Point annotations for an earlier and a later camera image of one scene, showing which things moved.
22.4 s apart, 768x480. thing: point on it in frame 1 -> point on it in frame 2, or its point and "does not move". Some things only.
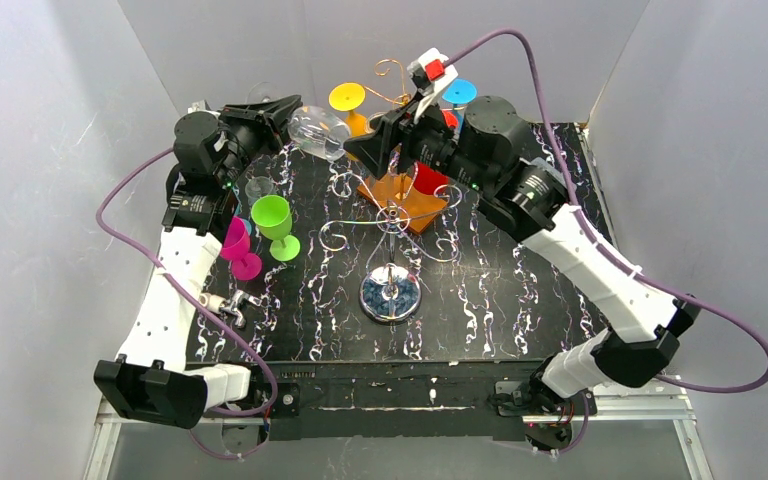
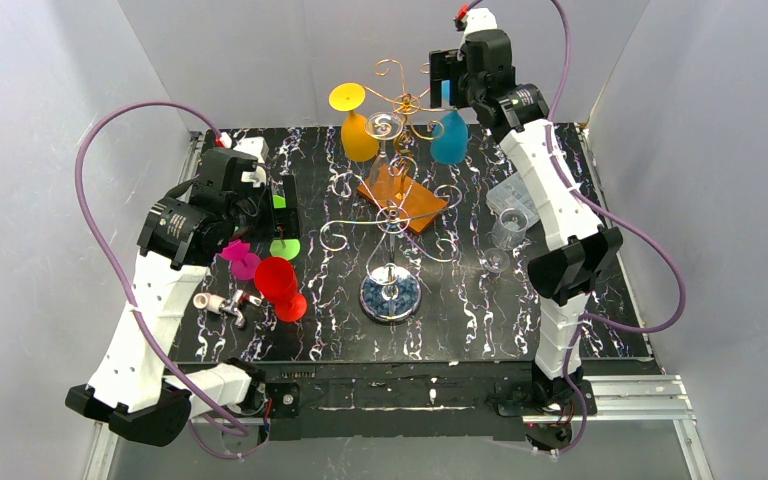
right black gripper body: [391, 136] -> [441, 69]
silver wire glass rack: [390, 293] does not move
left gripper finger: [278, 112] -> [287, 220]
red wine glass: [428, 180] -> [276, 280]
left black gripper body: [263, 120] -> [287, 216]
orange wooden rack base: [399, 196] does not move
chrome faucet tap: [230, 306] does not move
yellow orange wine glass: [346, 97] does not move
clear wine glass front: [314, 130] -> [508, 234]
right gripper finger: [380, 150] -> [444, 66]
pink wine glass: [245, 265] does not move
